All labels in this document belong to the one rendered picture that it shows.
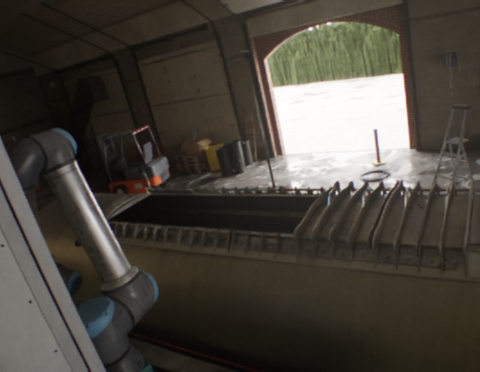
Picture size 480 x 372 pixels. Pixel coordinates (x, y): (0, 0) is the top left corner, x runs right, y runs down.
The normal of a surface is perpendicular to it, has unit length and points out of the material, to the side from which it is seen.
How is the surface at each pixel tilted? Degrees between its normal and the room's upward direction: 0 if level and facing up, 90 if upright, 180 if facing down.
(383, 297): 45
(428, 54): 90
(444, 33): 90
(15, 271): 90
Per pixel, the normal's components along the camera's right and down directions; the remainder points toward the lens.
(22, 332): 0.69, 0.11
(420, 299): -0.49, -0.37
